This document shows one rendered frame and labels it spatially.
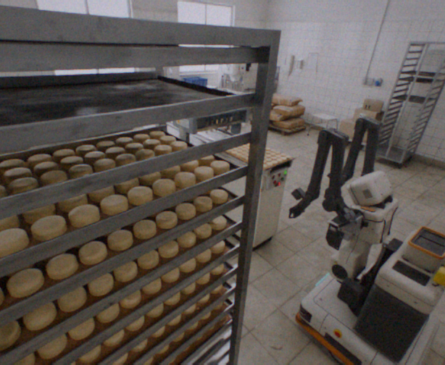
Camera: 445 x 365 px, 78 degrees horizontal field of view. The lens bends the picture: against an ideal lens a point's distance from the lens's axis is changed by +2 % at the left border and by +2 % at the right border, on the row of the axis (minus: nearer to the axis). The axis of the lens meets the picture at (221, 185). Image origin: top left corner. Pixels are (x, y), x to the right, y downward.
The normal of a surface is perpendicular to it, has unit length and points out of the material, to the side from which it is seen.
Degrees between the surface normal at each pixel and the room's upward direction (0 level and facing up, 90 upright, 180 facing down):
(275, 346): 0
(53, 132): 90
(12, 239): 0
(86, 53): 90
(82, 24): 90
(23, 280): 0
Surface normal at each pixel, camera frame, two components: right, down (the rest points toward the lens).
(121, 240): 0.04, -0.87
